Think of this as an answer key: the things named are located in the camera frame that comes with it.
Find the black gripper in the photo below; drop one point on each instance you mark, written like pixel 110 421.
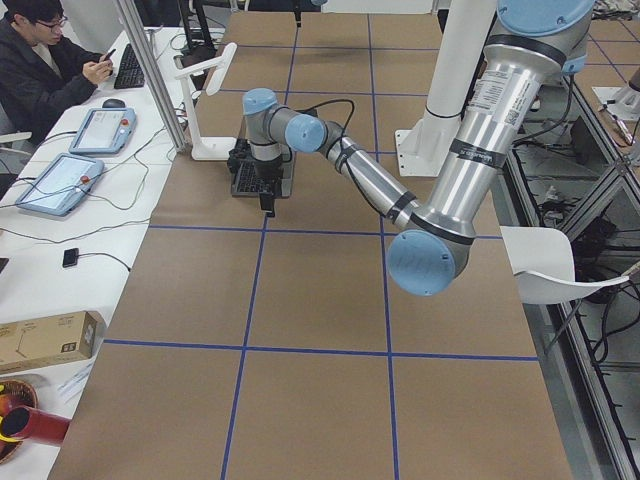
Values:
pixel 263 174

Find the grey laptop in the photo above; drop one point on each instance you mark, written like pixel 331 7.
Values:
pixel 245 181

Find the upper blue teach pendant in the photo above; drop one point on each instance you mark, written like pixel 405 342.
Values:
pixel 104 131

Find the blue teach pendant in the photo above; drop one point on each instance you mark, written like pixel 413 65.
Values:
pixel 62 186
pixel 104 131

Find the black keyboard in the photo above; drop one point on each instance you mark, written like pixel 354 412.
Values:
pixel 129 72

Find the lower blue teach pendant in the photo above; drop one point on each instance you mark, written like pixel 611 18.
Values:
pixel 62 186

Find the seated person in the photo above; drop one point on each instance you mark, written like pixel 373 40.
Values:
pixel 43 73

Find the cardboard box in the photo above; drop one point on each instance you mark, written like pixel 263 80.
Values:
pixel 48 341

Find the white chair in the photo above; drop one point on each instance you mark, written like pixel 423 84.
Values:
pixel 543 265

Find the red bottle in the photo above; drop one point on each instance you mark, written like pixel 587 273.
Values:
pixel 25 423

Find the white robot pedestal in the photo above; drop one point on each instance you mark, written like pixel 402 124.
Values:
pixel 421 151

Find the aluminium frame post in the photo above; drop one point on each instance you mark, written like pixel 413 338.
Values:
pixel 134 28

